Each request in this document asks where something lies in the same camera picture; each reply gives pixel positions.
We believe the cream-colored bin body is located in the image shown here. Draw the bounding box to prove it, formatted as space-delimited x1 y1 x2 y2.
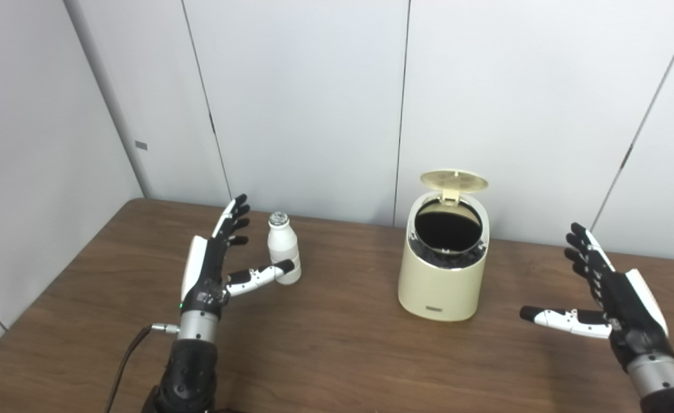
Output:
398 191 490 322

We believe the black bin liner bag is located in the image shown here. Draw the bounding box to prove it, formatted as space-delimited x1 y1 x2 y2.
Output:
408 201 485 269

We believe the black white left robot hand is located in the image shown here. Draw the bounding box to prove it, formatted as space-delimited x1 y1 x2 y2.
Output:
180 194 295 319

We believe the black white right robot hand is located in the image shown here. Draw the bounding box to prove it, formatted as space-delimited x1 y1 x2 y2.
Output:
519 223 674 373

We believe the cream round bin lid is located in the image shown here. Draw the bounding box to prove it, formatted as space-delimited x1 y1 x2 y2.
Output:
420 169 489 204

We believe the small white plastic bottle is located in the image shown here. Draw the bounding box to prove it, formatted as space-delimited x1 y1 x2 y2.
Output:
267 212 302 285

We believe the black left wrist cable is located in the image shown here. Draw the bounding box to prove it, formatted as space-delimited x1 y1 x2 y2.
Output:
104 323 181 413

